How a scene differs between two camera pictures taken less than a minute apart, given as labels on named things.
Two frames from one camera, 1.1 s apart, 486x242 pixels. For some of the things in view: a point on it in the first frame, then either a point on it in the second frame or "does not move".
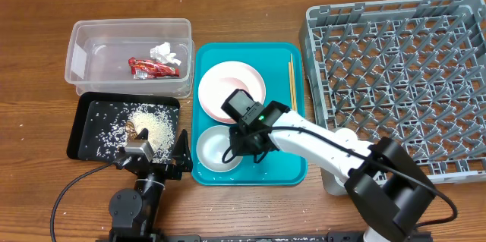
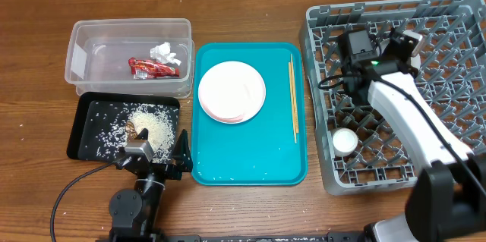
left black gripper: [183, 160] does not move
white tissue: [162, 52] does not move
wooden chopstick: [291, 85] does not move
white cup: [345, 135] does not move
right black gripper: [238, 149] -> [412, 70]
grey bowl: [211, 146] -> [415, 60]
